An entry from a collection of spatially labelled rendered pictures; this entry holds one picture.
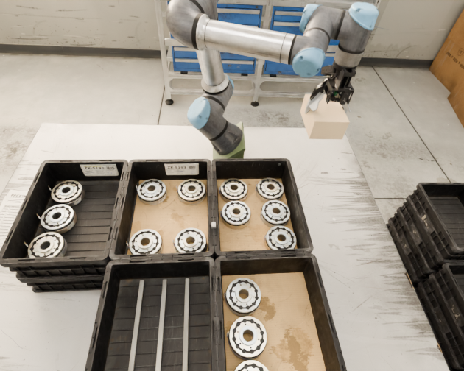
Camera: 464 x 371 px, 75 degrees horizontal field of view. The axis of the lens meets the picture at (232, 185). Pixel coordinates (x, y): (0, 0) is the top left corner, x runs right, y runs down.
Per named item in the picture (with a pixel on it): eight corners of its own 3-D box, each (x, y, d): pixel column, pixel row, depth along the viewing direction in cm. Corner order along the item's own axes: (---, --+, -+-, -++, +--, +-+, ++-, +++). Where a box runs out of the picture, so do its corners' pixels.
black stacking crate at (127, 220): (135, 180, 119) (129, 160, 110) (210, 179, 122) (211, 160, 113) (118, 277, 94) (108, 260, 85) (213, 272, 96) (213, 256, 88)
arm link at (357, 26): (350, -2, 82) (381, 4, 80) (336, 39, 90) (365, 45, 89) (347, 8, 77) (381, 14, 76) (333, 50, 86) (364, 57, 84)
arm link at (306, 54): (146, 20, 83) (325, 54, 72) (163, -6, 86) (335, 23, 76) (159, 54, 93) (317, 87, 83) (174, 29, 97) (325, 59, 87)
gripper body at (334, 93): (325, 105, 96) (337, 71, 87) (319, 90, 102) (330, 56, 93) (348, 106, 97) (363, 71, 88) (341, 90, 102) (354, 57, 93)
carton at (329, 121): (300, 111, 116) (305, 94, 110) (330, 112, 117) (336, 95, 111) (308, 138, 106) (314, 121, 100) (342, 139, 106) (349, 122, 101)
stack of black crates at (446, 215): (379, 227, 192) (417, 182, 158) (424, 227, 194) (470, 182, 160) (405, 289, 166) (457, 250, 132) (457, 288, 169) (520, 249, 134)
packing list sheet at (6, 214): (5, 190, 126) (4, 189, 125) (62, 190, 127) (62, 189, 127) (-36, 263, 105) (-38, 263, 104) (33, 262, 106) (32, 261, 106)
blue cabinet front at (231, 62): (174, 70, 267) (167, 0, 224) (254, 73, 272) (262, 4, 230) (173, 72, 265) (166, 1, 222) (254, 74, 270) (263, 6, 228)
